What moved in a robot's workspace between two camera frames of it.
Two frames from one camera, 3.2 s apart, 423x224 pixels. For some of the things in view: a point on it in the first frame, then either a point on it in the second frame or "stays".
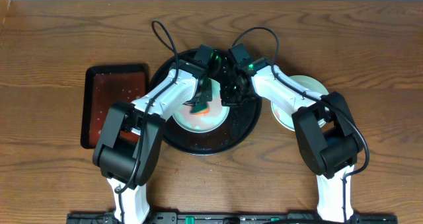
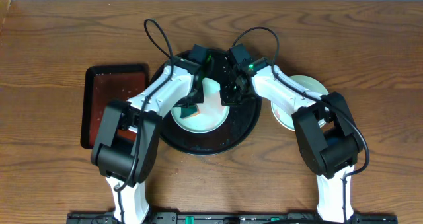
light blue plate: (283, 116) stays
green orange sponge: (200, 110) to (188, 112)
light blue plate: (204, 123) stays
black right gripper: (228, 101) stays
